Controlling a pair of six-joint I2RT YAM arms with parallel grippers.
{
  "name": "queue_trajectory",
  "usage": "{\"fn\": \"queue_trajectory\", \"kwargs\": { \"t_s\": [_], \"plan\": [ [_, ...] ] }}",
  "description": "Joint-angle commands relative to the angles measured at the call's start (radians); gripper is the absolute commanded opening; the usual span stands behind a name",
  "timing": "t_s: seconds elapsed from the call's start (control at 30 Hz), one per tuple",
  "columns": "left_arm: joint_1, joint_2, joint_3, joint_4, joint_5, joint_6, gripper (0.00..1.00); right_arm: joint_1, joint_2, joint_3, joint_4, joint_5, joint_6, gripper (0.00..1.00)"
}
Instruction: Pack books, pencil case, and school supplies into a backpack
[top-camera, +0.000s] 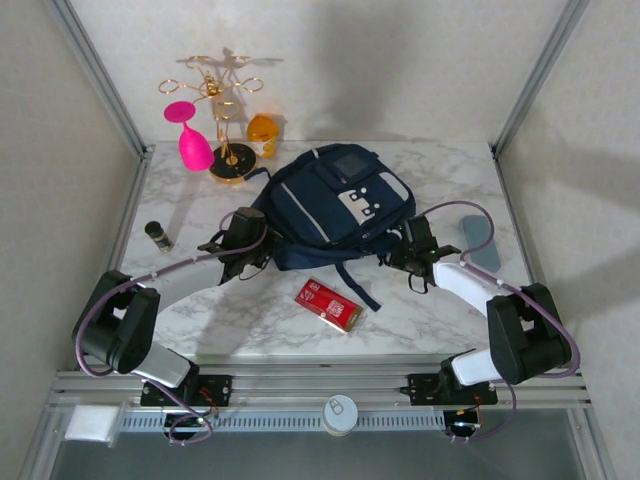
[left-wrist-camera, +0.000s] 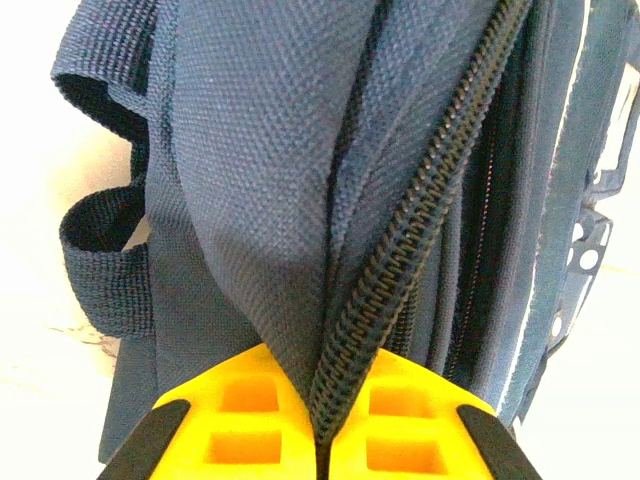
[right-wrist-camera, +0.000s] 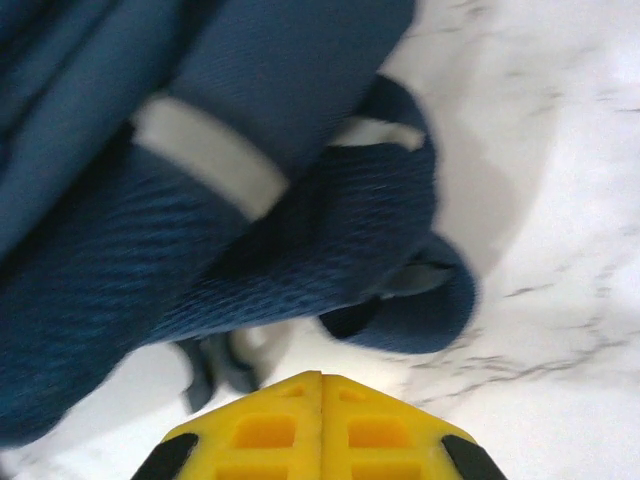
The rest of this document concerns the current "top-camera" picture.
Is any navy blue school backpack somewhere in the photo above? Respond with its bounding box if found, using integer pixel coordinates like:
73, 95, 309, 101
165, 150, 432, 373
248, 143, 417, 314

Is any small black bottle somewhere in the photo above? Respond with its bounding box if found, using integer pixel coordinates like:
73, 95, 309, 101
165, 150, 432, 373
144, 221, 175, 255

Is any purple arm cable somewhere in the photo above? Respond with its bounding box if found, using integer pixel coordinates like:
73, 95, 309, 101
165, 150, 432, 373
73, 210, 274, 447
424, 200, 582, 444

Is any light blue pencil case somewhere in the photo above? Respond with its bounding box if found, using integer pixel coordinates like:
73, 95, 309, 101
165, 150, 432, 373
459, 214, 503, 274

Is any orange lidded mango cup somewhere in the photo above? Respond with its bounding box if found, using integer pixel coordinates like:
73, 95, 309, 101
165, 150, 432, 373
246, 113, 281, 159

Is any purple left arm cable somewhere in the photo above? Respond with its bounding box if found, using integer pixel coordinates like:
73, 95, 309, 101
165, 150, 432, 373
73, 210, 274, 447

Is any aluminium front rail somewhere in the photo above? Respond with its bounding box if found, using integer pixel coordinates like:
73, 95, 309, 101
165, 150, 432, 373
44, 357, 591, 411

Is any gold wire glass rack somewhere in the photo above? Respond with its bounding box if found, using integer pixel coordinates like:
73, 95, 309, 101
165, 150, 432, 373
158, 53, 265, 185

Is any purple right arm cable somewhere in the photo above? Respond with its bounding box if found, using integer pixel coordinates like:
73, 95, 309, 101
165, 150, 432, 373
424, 200, 582, 444

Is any silver tin can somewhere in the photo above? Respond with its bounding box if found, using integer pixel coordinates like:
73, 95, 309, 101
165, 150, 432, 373
321, 394, 359, 438

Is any aluminium frame post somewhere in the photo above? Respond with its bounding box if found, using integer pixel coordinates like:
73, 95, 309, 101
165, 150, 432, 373
43, 0, 154, 159
492, 0, 592, 156

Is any red and gold packet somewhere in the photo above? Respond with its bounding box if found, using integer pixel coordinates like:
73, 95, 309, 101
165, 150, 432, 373
293, 278, 368, 335

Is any grey slotted cable duct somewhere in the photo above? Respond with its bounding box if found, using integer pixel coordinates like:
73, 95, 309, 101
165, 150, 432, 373
119, 410, 446, 434

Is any pink wine glass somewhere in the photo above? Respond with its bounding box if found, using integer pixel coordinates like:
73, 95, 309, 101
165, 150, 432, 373
163, 99, 216, 173

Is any aluminium side rail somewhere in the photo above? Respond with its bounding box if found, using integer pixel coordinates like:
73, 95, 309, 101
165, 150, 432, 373
494, 149, 549, 321
74, 149, 153, 361

